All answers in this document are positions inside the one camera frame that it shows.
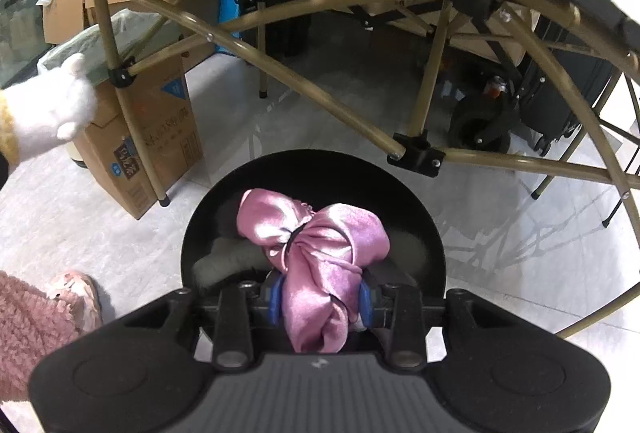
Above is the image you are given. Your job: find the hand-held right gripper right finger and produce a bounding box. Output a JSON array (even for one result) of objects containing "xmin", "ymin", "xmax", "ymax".
[{"xmin": 356, "ymin": 279, "xmax": 518, "ymax": 373}]

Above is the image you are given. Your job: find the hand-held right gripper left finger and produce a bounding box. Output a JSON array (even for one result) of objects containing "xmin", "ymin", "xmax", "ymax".
[{"xmin": 120, "ymin": 277, "xmax": 283, "ymax": 373}]

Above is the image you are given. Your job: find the pink satin cloth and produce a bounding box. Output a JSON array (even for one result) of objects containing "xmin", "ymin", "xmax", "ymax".
[{"xmin": 236, "ymin": 188, "xmax": 389, "ymax": 355}]

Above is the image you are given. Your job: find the black trash bin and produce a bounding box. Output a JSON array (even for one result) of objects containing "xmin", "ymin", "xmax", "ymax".
[{"xmin": 180, "ymin": 150, "xmax": 447, "ymax": 349}]

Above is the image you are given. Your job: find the yellow and white plush toy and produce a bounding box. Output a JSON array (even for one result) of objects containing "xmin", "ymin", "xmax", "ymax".
[{"xmin": 0, "ymin": 53, "xmax": 101, "ymax": 167}]

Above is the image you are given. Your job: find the tan slatted folding table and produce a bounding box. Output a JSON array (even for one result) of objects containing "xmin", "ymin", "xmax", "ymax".
[{"xmin": 2, "ymin": 0, "xmax": 640, "ymax": 344}]

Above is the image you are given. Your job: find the pink fluffy slipper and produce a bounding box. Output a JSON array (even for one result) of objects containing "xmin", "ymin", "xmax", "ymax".
[{"xmin": 44, "ymin": 269, "xmax": 102, "ymax": 334}]

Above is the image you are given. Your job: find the printed cardboard box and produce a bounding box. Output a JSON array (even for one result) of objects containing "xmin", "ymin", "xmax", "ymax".
[{"xmin": 72, "ymin": 48, "xmax": 204, "ymax": 221}]

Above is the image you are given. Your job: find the black wheeled cart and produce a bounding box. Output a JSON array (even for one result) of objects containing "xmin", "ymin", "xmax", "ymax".
[{"xmin": 447, "ymin": 63, "xmax": 521, "ymax": 154}]

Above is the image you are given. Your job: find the pale green plastic bag liner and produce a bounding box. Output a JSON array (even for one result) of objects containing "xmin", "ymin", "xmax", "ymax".
[{"xmin": 37, "ymin": 10, "xmax": 171, "ymax": 86}]

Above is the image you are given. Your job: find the black suitcase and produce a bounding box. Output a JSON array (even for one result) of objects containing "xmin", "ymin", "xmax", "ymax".
[{"xmin": 517, "ymin": 10, "xmax": 617, "ymax": 151}]

